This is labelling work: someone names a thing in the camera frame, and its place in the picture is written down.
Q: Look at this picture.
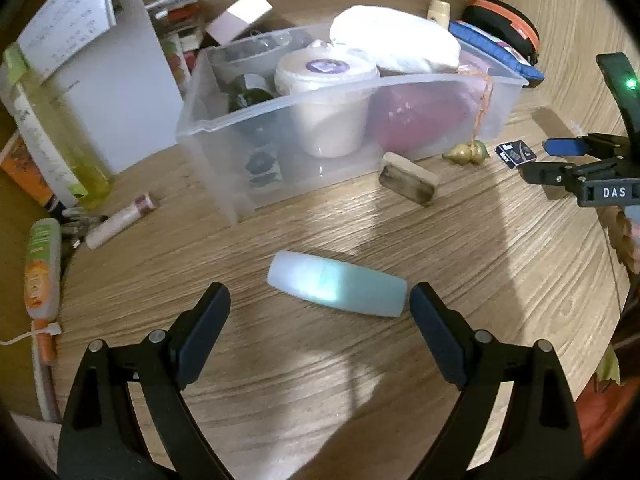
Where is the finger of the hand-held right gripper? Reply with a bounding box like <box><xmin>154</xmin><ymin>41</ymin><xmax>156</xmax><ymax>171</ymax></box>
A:
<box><xmin>543</xmin><ymin>132</ymin><xmax>632</xmax><ymax>161</ymax></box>
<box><xmin>519</xmin><ymin>157</ymin><xmax>608</xmax><ymax>191</ymax></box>

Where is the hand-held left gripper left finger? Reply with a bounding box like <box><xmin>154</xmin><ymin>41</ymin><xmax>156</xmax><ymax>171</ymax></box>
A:
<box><xmin>56</xmin><ymin>281</ymin><xmax>236</xmax><ymax>480</ymax></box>

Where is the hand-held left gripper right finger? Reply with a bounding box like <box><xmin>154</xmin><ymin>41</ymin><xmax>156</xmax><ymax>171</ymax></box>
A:
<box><xmin>409</xmin><ymin>281</ymin><xmax>586</xmax><ymax>480</ymax></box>

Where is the gold gourd charm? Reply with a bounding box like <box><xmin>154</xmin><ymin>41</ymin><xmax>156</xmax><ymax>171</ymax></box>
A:
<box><xmin>442</xmin><ymin>140</ymin><xmax>488</xmax><ymax>166</ymax></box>

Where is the light teal bottle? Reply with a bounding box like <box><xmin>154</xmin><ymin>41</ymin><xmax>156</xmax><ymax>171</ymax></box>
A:
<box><xmin>266</xmin><ymin>250</ymin><xmax>408</xmax><ymax>318</ymax></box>

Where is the red pouch with gold trim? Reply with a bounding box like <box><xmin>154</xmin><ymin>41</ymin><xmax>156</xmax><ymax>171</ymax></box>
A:
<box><xmin>369</xmin><ymin>77</ymin><xmax>478</xmax><ymax>151</ymax></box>

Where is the clear plastic storage bin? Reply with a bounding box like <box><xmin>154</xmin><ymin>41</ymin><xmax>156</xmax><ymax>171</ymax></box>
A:
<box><xmin>175</xmin><ymin>22</ymin><xmax>530</xmax><ymax>226</ymax></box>

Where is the white soft pouch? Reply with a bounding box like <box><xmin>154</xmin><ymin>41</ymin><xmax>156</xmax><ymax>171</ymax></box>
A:
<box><xmin>329</xmin><ymin>5</ymin><xmax>462</xmax><ymax>77</ymax></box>

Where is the dark green bottle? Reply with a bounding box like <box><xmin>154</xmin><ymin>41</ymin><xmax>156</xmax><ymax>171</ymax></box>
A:
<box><xmin>225</xmin><ymin>74</ymin><xmax>283</xmax><ymax>188</ymax></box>

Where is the white round lidded tub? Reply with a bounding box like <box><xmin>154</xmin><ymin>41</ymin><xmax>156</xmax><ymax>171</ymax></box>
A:
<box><xmin>274</xmin><ymin>42</ymin><xmax>381</xmax><ymax>158</ymax></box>

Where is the wooden desktop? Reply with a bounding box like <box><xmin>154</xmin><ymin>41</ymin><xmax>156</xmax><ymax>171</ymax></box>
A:
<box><xmin>10</xmin><ymin>80</ymin><xmax>636</xmax><ymax>480</ymax></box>

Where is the small blue black card packet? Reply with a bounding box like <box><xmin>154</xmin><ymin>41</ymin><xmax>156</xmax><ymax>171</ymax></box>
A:
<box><xmin>495</xmin><ymin>139</ymin><xmax>538</xmax><ymax>168</ymax></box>

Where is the blue patchwork pouch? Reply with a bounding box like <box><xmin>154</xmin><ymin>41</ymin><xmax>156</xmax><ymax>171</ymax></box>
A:
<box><xmin>448</xmin><ymin>20</ymin><xmax>546</xmax><ymax>88</ymax></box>

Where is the wooden block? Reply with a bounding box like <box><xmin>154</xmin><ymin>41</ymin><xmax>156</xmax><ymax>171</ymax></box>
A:
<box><xmin>378</xmin><ymin>151</ymin><xmax>440</xmax><ymax>207</ymax></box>

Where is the pale pink tube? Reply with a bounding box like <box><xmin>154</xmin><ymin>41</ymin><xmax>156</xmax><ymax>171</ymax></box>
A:
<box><xmin>85</xmin><ymin>194</ymin><xmax>160</xmax><ymax>250</ymax></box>

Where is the black orange zip case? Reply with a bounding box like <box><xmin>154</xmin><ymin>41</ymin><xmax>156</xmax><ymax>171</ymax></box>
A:
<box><xmin>460</xmin><ymin>0</ymin><xmax>542</xmax><ymax>67</ymax></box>

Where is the dark metal clip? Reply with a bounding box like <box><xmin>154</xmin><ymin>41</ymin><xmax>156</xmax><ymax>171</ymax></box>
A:
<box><xmin>62</xmin><ymin>207</ymin><xmax>108</xmax><ymax>241</ymax></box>

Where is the orange green tube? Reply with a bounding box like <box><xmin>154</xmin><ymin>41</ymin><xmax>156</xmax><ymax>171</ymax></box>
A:
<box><xmin>25</xmin><ymin>218</ymin><xmax>63</xmax><ymax>321</ymax></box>

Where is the cream stick tube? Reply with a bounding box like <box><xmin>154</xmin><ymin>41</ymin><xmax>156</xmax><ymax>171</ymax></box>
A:
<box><xmin>427</xmin><ymin>0</ymin><xmax>451</xmax><ymax>28</ymax></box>

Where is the white paper sheet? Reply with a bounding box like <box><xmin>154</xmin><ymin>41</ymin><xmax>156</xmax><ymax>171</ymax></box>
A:
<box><xmin>10</xmin><ymin>412</ymin><xmax>63</xmax><ymax>466</ymax></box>

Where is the yellow green bottle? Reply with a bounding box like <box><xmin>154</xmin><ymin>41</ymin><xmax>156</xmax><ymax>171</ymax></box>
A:
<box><xmin>0</xmin><ymin>42</ymin><xmax>115</xmax><ymax>209</ymax></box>

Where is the orange packet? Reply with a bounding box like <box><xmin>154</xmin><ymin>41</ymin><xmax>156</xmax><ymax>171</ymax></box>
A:
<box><xmin>0</xmin><ymin>132</ymin><xmax>63</xmax><ymax>211</ymax></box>

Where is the small white box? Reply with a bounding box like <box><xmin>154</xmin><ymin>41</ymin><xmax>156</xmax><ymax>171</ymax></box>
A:
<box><xmin>206</xmin><ymin>0</ymin><xmax>273</xmax><ymax>45</ymax></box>

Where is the white paper note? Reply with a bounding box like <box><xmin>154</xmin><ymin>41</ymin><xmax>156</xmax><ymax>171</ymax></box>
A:
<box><xmin>17</xmin><ymin>0</ymin><xmax>118</xmax><ymax>78</ymax></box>

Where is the white cord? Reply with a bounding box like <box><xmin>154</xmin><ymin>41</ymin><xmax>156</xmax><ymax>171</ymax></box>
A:
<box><xmin>0</xmin><ymin>321</ymin><xmax>63</xmax><ymax>347</ymax></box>

